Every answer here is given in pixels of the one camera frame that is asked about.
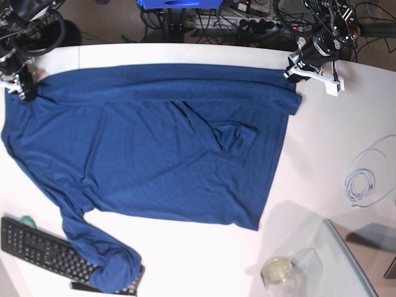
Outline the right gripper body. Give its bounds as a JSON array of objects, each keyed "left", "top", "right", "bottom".
[{"left": 1, "top": 57, "right": 34, "bottom": 85}]

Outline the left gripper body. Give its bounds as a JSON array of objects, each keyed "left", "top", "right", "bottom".
[{"left": 286, "top": 36, "right": 339, "bottom": 72}]

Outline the dark blue t-shirt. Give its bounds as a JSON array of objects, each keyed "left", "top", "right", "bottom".
[{"left": 1, "top": 64, "right": 302, "bottom": 293}]

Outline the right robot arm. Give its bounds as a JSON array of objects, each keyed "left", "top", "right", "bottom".
[{"left": 1, "top": 1, "right": 66, "bottom": 101}]

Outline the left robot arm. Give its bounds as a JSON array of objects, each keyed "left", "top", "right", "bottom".
[{"left": 272, "top": 1, "right": 360, "bottom": 87}]

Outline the white power strip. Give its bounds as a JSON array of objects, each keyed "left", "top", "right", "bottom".
[{"left": 187, "top": 15, "right": 284, "bottom": 31}]

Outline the green tape roll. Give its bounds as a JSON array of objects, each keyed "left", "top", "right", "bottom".
[{"left": 19, "top": 216, "right": 37, "bottom": 229}]

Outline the blue box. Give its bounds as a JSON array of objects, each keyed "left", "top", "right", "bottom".
[{"left": 137, "top": 0, "right": 223, "bottom": 9}]

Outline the black computer keyboard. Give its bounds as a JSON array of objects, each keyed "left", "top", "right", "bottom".
[{"left": 0, "top": 216, "right": 146, "bottom": 296}]

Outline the clear glass jar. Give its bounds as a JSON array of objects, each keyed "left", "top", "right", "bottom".
[{"left": 260, "top": 257, "right": 298, "bottom": 297}]

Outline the coiled white cable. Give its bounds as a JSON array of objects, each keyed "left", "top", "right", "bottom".
[{"left": 344, "top": 134, "right": 396, "bottom": 209}]

